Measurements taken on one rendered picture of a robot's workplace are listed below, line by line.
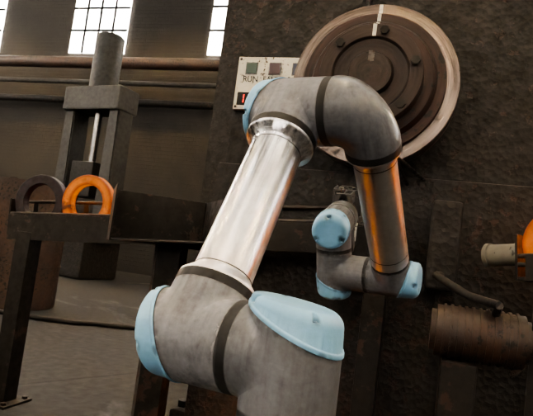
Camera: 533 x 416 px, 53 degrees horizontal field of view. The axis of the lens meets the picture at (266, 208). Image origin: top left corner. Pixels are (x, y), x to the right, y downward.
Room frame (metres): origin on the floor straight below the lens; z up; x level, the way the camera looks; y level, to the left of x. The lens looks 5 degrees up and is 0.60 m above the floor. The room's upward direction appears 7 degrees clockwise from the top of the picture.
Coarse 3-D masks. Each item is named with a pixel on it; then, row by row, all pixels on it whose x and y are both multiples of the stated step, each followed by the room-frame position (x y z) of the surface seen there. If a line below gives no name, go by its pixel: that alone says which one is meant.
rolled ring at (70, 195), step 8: (88, 176) 1.76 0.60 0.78; (96, 176) 1.76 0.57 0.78; (72, 184) 1.78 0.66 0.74; (80, 184) 1.77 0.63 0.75; (88, 184) 1.77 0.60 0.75; (96, 184) 1.76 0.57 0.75; (104, 184) 1.75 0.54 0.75; (64, 192) 1.79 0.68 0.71; (72, 192) 1.78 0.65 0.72; (104, 192) 1.75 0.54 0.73; (112, 192) 1.76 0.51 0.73; (64, 200) 1.78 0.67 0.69; (72, 200) 1.79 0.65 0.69; (104, 200) 1.75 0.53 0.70; (64, 208) 1.78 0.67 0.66; (72, 208) 1.79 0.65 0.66; (104, 208) 1.74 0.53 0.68
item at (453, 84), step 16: (352, 16) 1.50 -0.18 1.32; (400, 16) 1.46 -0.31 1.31; (416, 16) 1.45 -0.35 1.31; (320, 32) 1.53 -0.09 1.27; (432, 32) 1.43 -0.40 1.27; (448, 48) 1.42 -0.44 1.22; (304, 64) 1.54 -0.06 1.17; (448, 64) 1.42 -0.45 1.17; (448, 80) 1.42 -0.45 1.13; (448, 96) 1.42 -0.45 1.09; (448, 112) 1.42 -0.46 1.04; (432, 128) 1.43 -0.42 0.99; (416, 144) 1.44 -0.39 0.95
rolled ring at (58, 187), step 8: (40, 176) 1.82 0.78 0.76; (48, 176) 1.82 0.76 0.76; (24, 184) 1.83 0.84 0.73; (32, 184) 1.83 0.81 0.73; (40, 184) 1.83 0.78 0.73; (48, 184) 1.81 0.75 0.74; (56, 184) 1.81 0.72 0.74; (24, 192) 1.83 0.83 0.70; (56, 192) 1.81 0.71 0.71; (16, 200) 1.84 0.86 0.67; (24, 200) 1.84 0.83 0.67; (56, 200) 1.81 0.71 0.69; (16, 208) 1.84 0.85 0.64; (24, 208) 1.83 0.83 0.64; (56, 208) 1.80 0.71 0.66
